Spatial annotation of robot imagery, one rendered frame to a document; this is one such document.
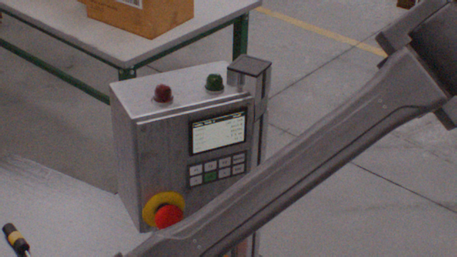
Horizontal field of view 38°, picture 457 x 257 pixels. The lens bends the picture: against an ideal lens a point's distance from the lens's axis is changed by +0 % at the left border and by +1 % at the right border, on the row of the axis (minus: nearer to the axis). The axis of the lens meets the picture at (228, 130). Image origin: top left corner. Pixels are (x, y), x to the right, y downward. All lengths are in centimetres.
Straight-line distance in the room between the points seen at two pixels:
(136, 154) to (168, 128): 5
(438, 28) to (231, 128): 34
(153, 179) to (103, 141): 250
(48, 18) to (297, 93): 157
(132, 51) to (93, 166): 88
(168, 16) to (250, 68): 176
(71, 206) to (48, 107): 203
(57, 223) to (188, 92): 86
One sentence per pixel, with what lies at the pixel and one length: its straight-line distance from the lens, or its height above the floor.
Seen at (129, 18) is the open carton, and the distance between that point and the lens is 259.
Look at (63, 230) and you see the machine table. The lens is 162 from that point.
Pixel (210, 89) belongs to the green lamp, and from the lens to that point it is 84.
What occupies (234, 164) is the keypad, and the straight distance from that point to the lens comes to 89.
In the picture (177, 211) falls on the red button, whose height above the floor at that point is 134.
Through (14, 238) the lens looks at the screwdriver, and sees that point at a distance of 159.
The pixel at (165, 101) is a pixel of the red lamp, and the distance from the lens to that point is 82.
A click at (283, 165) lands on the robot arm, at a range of 60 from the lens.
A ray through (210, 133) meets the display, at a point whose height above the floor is 143.
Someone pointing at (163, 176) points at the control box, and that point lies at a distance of 86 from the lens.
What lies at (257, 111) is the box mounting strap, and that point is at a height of 144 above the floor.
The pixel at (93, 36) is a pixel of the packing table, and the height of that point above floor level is 78.
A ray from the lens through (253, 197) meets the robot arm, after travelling 60.
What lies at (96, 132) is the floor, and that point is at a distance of 343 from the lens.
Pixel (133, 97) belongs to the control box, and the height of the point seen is 147.
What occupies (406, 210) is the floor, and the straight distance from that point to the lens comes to 304.
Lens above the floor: 191
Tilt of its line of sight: 34 degrees down
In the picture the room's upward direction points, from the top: 2 degrees clockwise
